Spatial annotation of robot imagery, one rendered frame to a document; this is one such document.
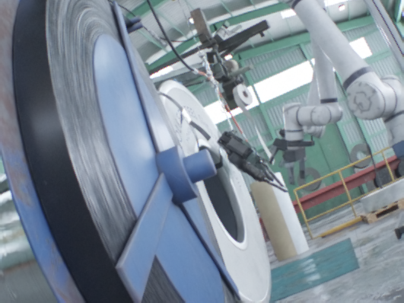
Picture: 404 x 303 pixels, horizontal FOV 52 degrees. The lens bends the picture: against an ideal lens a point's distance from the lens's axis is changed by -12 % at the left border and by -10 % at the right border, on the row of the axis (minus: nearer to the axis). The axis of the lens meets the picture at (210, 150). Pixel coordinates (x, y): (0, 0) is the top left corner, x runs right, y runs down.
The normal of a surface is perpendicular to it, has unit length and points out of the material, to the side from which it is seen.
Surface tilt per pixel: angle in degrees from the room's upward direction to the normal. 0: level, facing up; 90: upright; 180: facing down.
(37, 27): 70
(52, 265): 90
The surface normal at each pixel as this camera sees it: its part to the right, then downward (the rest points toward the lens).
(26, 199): 0.93, -0.37
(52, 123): -0.14, -0.18
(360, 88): -0.68, 0.15
